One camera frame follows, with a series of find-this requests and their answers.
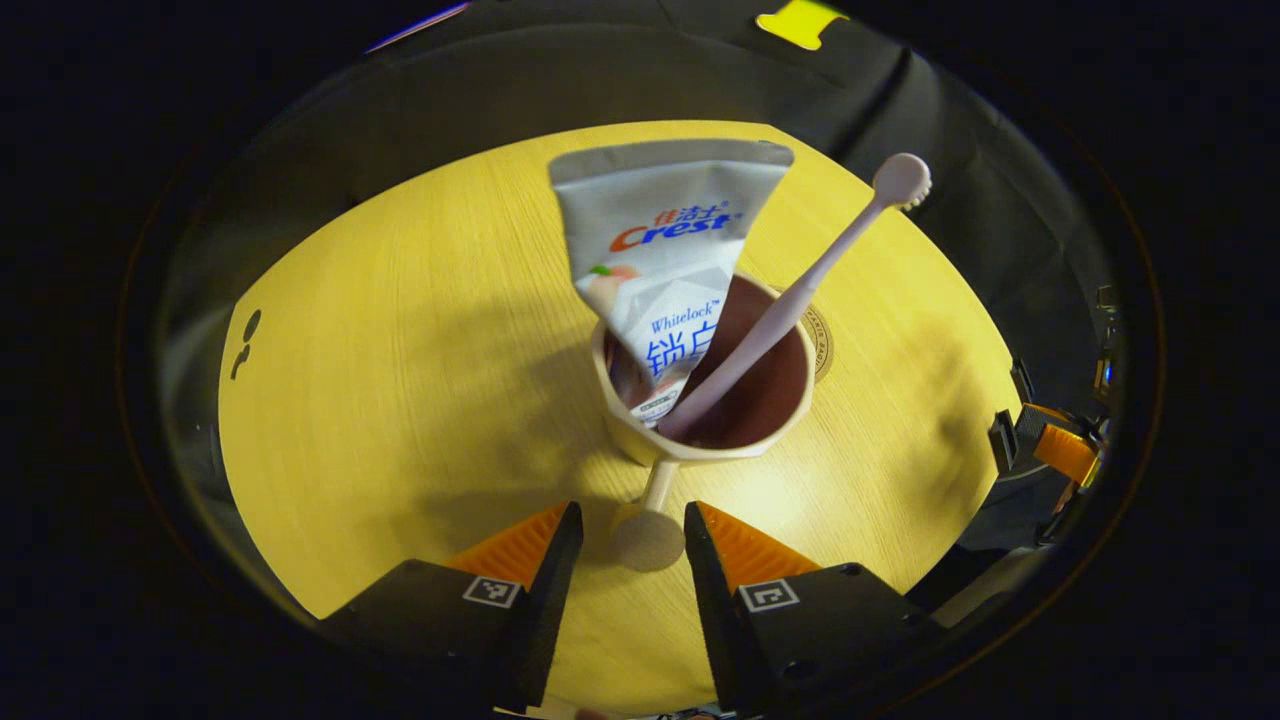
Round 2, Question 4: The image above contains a beige cup with brown inside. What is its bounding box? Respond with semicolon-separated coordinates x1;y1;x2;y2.
590;270;816;573

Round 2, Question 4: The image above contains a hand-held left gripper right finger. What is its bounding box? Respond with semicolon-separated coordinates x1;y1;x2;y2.
684;500;941;716

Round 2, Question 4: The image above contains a white toothpaste tube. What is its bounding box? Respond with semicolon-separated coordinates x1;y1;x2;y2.
548;138;796;429

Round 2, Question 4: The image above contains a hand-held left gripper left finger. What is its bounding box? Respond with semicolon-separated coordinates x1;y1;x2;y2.
318;500;585;716

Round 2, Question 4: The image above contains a round brown coaster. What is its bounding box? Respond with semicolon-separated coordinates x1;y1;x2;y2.
798;300;837;386

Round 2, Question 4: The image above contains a black backdrop cloth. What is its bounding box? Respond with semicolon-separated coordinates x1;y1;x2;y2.
150;0;1121;481

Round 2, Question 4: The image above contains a yellow wooden desktop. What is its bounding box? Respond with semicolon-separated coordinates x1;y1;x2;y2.
218;120;1023;716

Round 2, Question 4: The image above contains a pink toothbrush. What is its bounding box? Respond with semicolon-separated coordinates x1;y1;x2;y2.
655;152;933;441

